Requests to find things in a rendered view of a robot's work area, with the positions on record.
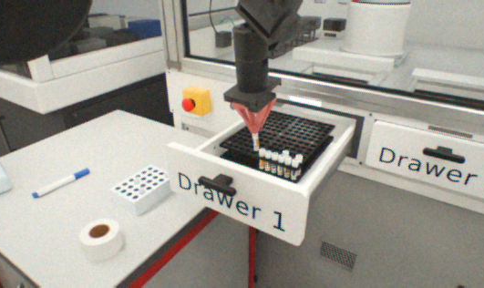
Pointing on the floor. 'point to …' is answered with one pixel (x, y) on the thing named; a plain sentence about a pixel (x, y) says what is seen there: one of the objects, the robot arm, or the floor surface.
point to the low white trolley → (195, 255)
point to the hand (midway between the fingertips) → (255, 128)
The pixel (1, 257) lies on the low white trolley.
